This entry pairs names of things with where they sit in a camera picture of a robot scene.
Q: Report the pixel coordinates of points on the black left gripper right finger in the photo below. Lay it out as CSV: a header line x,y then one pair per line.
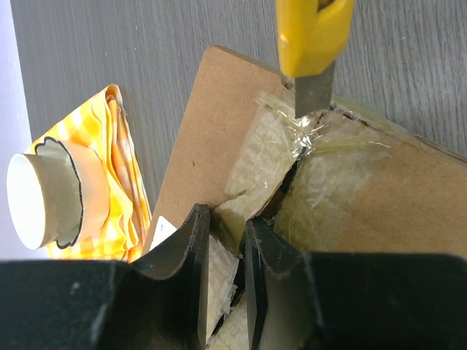
x,y
344,300

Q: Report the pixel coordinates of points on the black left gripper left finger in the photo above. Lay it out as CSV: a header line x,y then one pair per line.
x,y
156,302

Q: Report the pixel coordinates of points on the brown cardboard express box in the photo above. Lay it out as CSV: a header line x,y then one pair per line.
x,y
347,180

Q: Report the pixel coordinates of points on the yellow utility knife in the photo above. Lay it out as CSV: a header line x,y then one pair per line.
x,y
311,35

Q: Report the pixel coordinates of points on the orange checkered cloth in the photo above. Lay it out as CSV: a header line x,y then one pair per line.
x,y
100,124

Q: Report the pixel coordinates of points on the scalloped white saucer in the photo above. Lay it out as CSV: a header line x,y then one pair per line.
x,y
83,190

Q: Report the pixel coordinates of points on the white ceramic bowl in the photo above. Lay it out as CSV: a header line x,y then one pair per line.
x,y
32,199

